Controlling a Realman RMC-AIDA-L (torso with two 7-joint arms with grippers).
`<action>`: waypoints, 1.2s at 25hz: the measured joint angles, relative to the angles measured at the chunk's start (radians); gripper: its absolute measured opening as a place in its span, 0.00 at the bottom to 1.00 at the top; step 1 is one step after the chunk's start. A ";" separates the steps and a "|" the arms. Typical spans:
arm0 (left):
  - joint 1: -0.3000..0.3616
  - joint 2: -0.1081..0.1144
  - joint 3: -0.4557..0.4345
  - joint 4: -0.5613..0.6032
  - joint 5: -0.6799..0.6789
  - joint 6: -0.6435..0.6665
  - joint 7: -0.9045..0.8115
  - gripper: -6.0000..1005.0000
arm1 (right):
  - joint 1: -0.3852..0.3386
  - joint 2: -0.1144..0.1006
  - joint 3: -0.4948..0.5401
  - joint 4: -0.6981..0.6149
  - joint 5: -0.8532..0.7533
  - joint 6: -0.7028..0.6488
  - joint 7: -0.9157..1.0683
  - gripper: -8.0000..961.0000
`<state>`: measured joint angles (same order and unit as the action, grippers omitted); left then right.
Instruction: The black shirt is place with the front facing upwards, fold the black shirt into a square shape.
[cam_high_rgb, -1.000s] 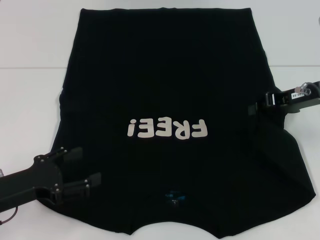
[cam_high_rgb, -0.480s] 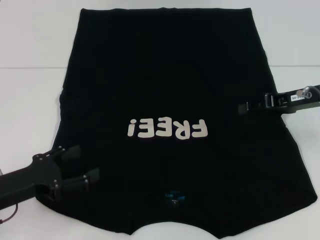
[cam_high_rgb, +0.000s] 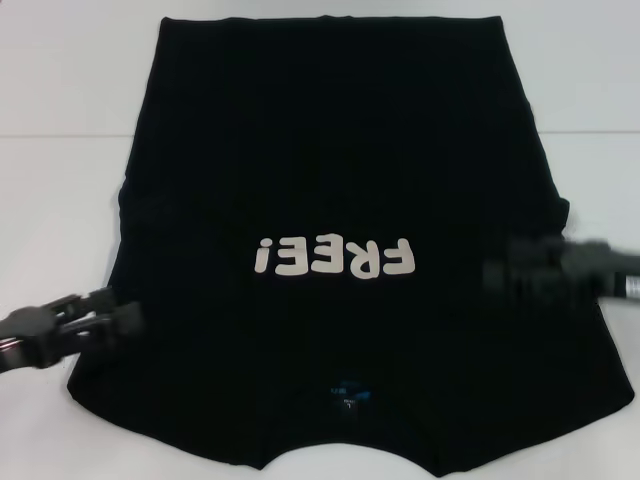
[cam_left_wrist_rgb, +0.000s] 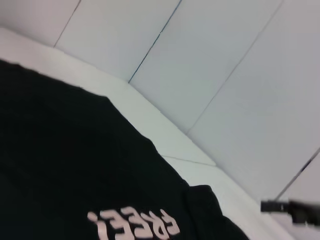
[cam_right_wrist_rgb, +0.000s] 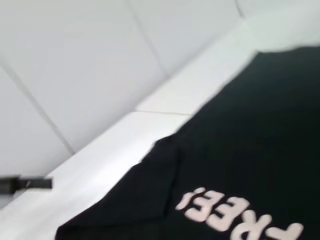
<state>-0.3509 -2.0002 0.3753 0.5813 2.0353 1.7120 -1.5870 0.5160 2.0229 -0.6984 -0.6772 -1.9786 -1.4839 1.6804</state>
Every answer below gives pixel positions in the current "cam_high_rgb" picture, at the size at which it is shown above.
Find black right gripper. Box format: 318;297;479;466
483;237;640;302

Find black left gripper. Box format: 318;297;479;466
0;286;148;374

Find black FREE print t-shirt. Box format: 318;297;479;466
67;14;634;480

